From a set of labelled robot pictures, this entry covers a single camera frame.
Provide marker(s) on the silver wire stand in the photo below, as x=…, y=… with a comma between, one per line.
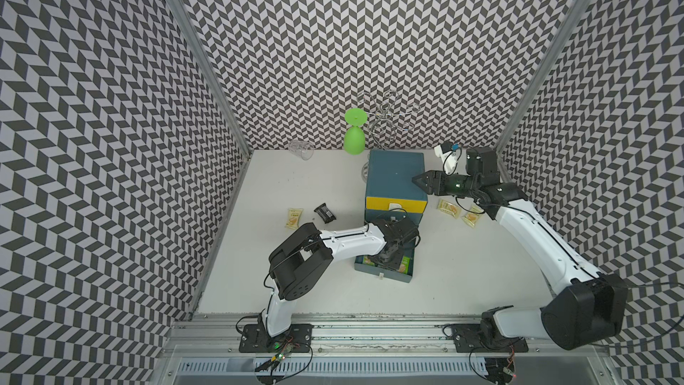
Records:
x=387, y=114

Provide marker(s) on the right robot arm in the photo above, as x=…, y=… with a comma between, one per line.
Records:
x=588, y=305

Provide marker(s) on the teal plastic drawer cabinet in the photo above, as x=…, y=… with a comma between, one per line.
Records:
x=389, y=175

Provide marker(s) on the black cookie packet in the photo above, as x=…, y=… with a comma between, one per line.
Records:
x=324, y=212

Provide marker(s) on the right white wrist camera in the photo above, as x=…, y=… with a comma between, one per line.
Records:
x=450, y=156

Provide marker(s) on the yellow cookie packet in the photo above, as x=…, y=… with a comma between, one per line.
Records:
x=472, y=215

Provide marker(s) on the teal bottom drawer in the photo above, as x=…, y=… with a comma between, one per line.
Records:
x=385, y=273

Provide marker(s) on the green cookie packet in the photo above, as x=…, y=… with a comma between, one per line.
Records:
x=405, y=265
x=366, y=261

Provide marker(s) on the aluminium front rail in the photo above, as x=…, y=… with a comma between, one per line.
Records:
x=382, y=349

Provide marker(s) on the yellow top drawer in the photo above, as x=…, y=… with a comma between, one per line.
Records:
x=387, y=204

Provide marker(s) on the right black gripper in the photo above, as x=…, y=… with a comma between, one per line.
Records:
x=432, y=176

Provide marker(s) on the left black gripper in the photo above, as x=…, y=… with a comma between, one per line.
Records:
x=394, y=264

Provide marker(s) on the green plastic goblet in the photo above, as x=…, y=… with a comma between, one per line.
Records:
x=354, y=139

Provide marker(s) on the clear glass cup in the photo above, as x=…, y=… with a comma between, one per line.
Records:
x=301, y=149

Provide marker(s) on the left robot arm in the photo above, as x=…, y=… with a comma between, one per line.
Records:
x=296, y=265

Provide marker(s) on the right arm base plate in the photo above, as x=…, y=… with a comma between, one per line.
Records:
x=468, y=337

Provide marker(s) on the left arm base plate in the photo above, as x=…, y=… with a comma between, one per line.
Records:
x=255, y=339

